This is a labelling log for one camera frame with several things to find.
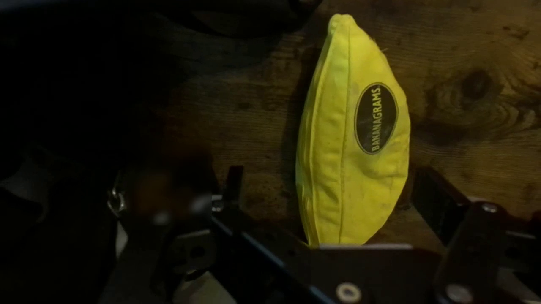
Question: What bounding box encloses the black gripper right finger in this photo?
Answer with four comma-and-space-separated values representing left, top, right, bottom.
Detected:
411, 166, 541, 304

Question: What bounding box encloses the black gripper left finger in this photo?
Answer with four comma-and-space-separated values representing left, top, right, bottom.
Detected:
107, 163, 318, 304

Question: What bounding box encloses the yellow banana-shaped fabric pouch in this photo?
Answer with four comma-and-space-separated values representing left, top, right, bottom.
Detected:
295, 13, 413, 251

